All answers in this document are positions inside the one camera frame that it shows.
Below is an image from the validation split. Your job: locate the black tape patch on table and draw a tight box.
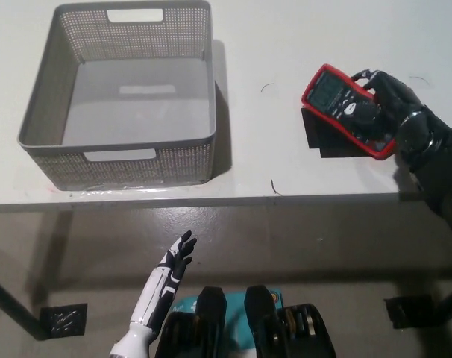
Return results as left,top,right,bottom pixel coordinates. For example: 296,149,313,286
300,106,372,160

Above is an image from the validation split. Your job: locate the black tape patch on floor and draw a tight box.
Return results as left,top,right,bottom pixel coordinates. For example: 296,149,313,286
39,303,88,339
384,294,435,329

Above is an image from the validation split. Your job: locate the black robot legs and base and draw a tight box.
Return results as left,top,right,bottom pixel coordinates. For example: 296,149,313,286
170,286,285,354

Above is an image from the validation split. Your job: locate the red digital multimeter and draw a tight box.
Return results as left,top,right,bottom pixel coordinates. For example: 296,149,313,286
300,63,398,161

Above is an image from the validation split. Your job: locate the black and white right hand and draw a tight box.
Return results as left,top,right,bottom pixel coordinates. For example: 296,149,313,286
343,68,429,143

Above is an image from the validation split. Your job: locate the white and black left hand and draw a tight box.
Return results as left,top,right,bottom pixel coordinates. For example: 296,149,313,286
109,230,198,358

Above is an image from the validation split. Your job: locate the black ribbed robot body block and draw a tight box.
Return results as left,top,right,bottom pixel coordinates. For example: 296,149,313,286
154,286,227,358
245,285,337,358

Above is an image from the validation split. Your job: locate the black metal table leg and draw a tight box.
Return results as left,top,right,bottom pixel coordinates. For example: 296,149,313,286
0,271,50,341

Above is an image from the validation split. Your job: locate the grey perforated plastic basket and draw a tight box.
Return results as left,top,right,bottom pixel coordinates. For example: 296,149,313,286
16,0,218,192

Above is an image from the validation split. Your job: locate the clear tape strip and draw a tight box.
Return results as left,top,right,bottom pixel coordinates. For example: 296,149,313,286
46,185,212,198

